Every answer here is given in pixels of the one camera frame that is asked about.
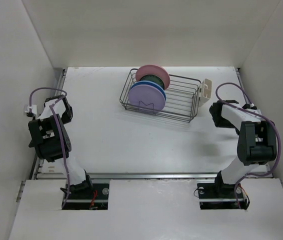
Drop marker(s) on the blue plastic plate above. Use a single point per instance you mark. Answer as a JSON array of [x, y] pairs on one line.
[[147, 83]]

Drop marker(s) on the purple plastic plate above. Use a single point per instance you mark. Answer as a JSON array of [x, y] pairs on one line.
[[147, 98]]

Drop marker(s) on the blue floral ceramic plate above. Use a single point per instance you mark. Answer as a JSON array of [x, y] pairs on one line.
[[154, 79]]

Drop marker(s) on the pink plastic plate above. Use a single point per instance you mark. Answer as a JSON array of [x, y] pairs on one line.
[[155, 70]]

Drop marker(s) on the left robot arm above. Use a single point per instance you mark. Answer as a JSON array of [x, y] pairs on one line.
[[52, 143]]

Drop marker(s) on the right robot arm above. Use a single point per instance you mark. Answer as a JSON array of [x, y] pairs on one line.
[[257, 143]]

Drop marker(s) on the white cutlery holder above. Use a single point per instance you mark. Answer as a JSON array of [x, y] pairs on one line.
[[205, 92]]

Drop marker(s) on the grey wire dish rack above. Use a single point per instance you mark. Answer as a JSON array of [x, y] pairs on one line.
[[180, 101]]

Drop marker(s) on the aluminium table frame rail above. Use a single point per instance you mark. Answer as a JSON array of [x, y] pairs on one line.
[[111, 140]]

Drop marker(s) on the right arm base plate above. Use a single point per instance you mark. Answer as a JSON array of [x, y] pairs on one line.
[[211, 199]]

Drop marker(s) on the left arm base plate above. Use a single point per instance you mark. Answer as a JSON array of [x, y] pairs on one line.
[[94, 200]]

